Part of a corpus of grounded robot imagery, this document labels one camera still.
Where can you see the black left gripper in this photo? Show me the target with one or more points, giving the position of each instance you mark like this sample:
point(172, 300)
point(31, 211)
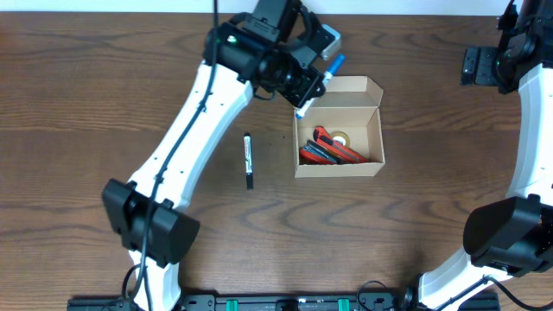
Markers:
point(312, 83)

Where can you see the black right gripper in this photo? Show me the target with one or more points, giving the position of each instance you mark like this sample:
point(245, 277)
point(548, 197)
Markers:
point(484, 72)

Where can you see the blue whiteboard marker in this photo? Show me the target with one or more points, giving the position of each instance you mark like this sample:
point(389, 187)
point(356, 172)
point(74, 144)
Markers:
point(321, 86)

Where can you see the red utility knife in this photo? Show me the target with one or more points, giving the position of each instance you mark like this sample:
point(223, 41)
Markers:
point(346, 155)

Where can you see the cardboard box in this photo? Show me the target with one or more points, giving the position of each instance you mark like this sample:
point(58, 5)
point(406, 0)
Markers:
point(351, 104)

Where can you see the yellow clear tape roll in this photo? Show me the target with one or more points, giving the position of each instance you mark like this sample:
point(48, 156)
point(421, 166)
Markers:
point(341, 137)

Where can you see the red black stapler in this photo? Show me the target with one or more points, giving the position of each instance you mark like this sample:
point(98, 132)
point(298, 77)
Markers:
point(315, 153)

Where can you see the black whiteboard marker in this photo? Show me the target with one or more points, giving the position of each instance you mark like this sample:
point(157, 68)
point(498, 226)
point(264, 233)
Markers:
point(248, 161)

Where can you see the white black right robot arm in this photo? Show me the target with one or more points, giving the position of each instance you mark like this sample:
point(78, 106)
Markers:
point(511, 237)

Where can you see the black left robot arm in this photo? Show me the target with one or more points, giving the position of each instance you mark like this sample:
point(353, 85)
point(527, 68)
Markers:
point(272, 48)

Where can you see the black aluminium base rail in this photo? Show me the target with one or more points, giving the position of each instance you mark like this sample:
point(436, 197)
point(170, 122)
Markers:
point(486, 301)

